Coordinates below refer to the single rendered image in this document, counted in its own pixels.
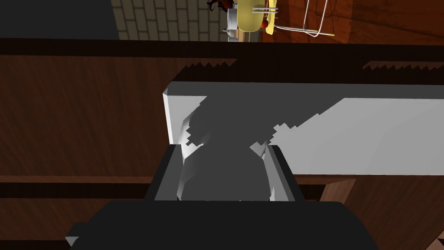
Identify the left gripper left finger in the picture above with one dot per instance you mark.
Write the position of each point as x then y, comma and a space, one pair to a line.
165, 180

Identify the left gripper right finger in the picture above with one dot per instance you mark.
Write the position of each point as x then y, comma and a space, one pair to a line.
279, 180

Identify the yellow chair with metal legs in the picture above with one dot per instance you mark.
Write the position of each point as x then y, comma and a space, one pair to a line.
249, 15

